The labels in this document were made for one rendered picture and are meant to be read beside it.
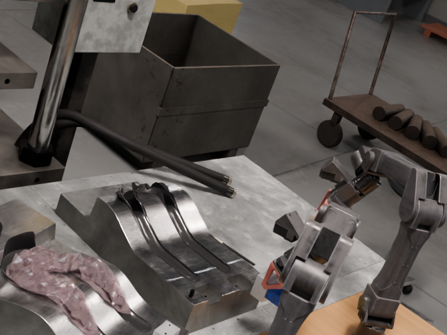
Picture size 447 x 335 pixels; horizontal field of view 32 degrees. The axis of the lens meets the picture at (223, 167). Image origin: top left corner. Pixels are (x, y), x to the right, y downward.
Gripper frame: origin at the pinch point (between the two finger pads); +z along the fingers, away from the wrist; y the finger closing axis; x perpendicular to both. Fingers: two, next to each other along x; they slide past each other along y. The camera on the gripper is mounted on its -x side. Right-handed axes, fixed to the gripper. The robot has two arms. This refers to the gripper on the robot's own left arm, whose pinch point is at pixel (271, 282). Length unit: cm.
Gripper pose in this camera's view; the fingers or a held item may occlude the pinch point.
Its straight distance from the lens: 178.0
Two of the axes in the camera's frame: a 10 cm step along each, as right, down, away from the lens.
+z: -6.4, 5.2, 5.7
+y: -5.9, 1.4, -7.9
